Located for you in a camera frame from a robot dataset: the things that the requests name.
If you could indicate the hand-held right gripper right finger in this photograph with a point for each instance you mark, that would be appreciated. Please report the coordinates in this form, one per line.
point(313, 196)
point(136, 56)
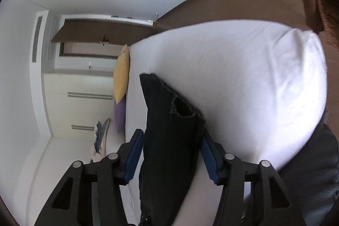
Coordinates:
point(212, 159)

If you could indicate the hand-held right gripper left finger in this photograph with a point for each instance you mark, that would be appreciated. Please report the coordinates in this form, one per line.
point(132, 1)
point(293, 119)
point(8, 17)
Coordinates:
point(133, 159)

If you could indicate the black pants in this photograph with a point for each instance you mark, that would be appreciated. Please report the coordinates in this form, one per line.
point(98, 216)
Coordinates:
point(166, 149)

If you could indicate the folded beige duvet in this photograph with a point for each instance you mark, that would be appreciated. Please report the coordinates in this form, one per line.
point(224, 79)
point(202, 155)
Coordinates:
point(99, 146)

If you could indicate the purple pillow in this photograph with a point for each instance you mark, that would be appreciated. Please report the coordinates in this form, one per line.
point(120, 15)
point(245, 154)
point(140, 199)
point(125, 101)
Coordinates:
point(119, 114)

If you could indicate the bed with white sheet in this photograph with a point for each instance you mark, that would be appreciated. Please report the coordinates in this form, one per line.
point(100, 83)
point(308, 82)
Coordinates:
point(238, 83)

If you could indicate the white wardrobe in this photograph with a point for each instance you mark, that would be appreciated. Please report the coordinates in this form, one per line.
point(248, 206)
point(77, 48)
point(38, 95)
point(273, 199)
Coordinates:
point(66, 109)

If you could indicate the yellow pillow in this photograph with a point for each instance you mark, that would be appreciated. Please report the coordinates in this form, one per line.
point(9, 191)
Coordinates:
point(120, 75)

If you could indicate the dark grey cloth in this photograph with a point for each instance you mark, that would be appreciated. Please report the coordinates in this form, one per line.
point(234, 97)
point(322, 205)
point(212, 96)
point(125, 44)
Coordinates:
point(315, 183)

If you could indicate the brown door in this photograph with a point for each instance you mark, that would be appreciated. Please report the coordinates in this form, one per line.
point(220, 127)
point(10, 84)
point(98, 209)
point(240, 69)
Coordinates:
point(84, 30)

